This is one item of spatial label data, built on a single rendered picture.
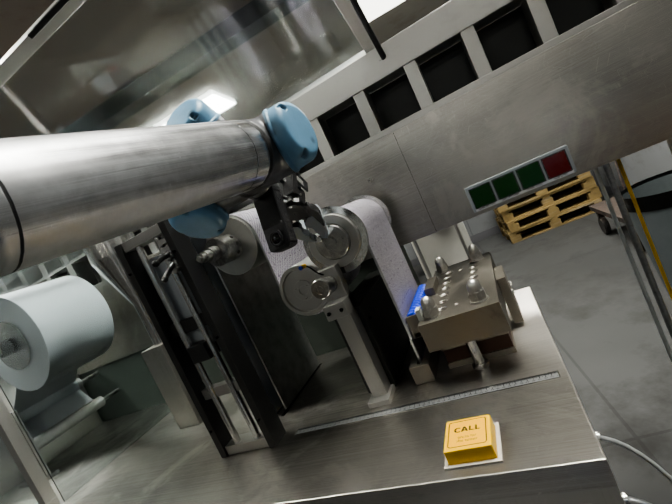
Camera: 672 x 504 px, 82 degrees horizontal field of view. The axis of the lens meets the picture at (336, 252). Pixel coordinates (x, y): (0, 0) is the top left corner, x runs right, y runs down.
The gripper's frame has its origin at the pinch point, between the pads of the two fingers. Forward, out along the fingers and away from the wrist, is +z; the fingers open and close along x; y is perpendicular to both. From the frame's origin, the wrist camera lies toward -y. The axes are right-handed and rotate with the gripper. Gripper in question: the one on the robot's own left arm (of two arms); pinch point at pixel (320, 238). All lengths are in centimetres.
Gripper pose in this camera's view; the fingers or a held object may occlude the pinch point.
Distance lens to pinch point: 79.2
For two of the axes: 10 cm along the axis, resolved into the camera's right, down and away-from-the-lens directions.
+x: -8.5, 3.6, 3.9
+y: -1.1, -8.4, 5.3
